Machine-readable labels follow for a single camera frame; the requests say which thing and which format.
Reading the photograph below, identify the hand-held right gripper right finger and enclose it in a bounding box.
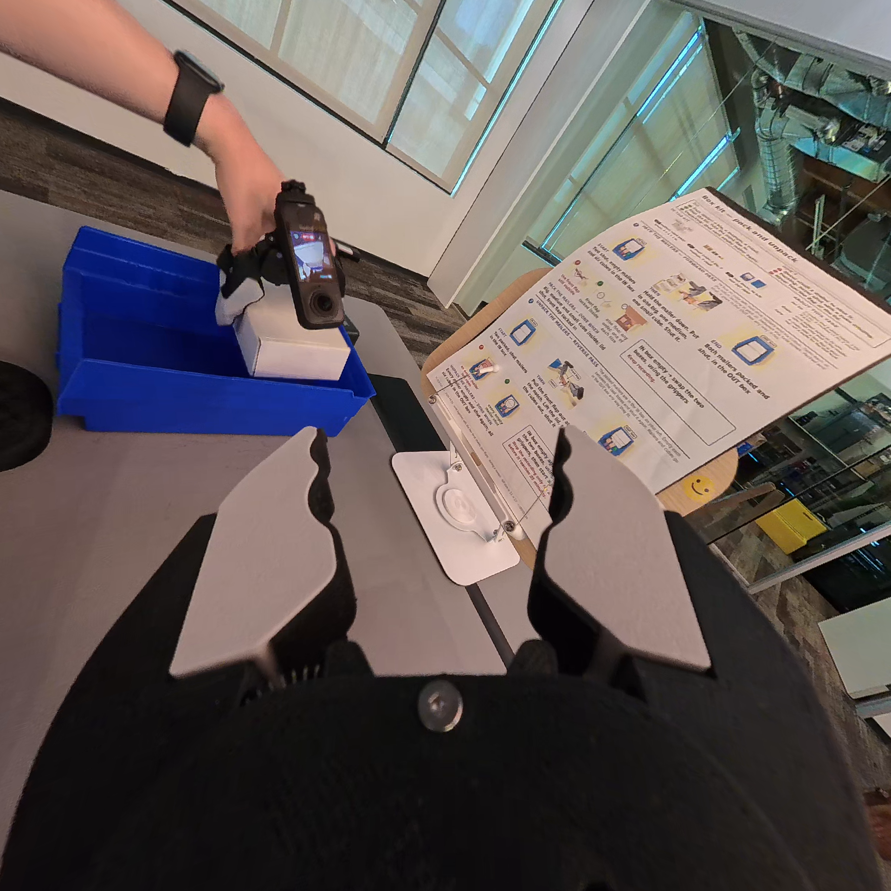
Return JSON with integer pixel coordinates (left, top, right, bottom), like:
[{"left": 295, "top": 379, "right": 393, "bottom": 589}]
[{"left": 527, "top": 425, "right": 712, "bottom": 686}]

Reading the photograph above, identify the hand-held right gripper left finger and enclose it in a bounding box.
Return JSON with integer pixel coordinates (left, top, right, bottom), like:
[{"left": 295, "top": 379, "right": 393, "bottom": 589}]
[{"left": 169, "top": 426, "right": 357, "bottom": 686}]

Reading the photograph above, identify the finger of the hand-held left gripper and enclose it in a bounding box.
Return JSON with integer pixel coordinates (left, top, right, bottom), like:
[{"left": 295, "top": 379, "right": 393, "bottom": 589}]
[{"left": 214, "top": 273, "right": 267, "bottom": 328}]

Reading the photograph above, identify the white cardboard box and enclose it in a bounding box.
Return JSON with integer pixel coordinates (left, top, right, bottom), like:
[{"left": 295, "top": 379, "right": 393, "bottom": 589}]
[{"left": 233, "top": 306, "right": 354, "bottom": 381}]

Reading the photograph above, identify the blue plastic bin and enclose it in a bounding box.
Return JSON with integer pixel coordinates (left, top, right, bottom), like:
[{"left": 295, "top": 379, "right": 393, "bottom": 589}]
[{"left": 56, "top": 225, "right": 377, "bottom": 438}]

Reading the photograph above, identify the person's left forearm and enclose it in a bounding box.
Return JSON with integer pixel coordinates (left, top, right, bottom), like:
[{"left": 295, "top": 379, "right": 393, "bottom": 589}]
[{"left": 0, "top": 0, "right": 183, "bottom": 126}]

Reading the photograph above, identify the person's left hand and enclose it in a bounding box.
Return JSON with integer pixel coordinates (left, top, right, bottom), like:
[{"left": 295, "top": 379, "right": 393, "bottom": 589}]
[{"left": 207, "top": 97, "right": 285, "bottom": 255}]

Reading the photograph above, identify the dark grey strip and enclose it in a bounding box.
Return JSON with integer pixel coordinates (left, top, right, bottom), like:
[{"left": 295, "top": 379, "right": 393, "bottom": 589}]
[{"left": 465, "top": 583, "right": 517, "bottom": 671}]

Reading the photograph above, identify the large window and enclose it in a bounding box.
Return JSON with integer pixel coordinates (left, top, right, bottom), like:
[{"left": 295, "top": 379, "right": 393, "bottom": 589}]
[{"left": 170, "top": 0, "right": 565, "bottom": 196}]

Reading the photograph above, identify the black wrist watch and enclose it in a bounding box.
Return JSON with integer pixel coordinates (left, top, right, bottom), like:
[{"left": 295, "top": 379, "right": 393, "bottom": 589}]
[{"left": 162, "top": 50, "right": 225, "bottom": 148}]

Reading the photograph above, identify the yellow crate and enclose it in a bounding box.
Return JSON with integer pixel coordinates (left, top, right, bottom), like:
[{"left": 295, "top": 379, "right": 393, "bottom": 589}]
[{"left": 755, "top": 503, "right": 829, "bottom": 556}]

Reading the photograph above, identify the black mat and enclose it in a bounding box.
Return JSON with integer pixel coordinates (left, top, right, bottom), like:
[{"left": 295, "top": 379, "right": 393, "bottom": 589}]
[{"left": 368, "top": 374, "right": 446, "bottom": 453}]

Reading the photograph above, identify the instruction poster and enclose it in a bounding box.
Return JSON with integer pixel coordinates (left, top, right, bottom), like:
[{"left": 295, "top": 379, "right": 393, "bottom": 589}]
[{"left": 426, "top": 187, "right": 891, "bottom": 497}]

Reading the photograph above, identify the black round pad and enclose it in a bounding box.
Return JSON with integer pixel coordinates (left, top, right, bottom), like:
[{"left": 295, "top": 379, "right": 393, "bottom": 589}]
[{"left": 0, "top": 361, "right": 54, "bottom": 473}]

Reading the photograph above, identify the white desk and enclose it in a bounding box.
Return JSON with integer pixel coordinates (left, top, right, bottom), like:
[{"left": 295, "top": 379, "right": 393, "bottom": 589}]
[{"left": 818, "top": 600, "right": 891, "bottom": 700}]

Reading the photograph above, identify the window with blinds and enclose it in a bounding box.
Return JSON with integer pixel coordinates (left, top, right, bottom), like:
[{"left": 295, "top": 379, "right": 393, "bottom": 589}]
[{"left": 522, "top": 14, "right": 742, "bottom": 265}]

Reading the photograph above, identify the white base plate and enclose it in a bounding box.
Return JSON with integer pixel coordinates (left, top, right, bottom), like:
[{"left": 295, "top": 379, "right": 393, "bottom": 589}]
[{"left": 391, "top": 449, "right": 522, "bottom": 587}]

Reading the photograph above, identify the silver air duct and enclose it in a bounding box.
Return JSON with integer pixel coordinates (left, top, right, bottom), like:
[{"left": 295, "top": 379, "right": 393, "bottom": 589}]
[{"left": 738, "top": 31, "right": 846, "bottom": 220}]

